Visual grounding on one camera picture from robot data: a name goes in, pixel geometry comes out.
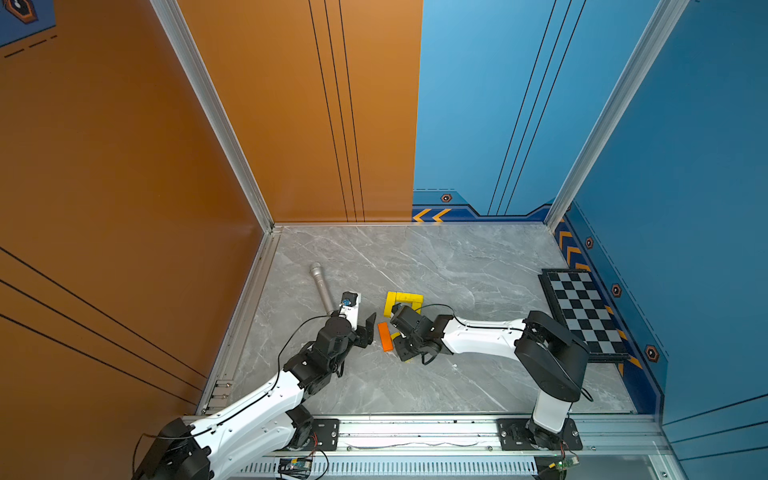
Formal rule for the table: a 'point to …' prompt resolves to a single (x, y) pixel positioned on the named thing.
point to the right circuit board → (554, 467)
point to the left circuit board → (295, 467)
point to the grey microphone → (315, 270)
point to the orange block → (385, 336)
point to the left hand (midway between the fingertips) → (366, 308)
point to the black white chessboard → (576, 306)
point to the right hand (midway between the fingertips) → (399, 348)
